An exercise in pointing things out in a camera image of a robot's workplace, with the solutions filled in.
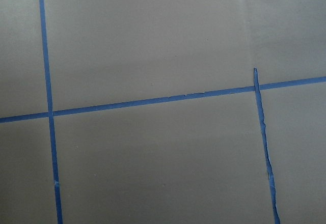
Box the brown paper table cover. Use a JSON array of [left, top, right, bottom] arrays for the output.
[[1, 0, 325, 223]]

